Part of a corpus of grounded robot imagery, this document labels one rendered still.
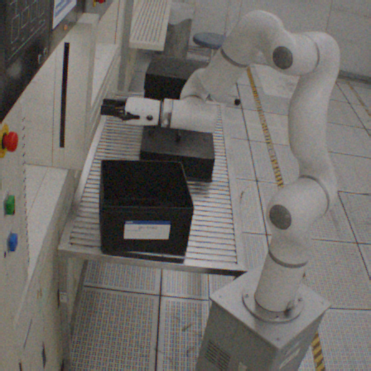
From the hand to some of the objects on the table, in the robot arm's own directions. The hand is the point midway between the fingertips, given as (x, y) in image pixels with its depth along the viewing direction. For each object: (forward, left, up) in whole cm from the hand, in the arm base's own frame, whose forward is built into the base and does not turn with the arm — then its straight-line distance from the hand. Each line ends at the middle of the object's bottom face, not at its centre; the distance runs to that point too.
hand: (108, 107), depth 154 cm
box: (+49, -80, -43) cm, 103 cm away
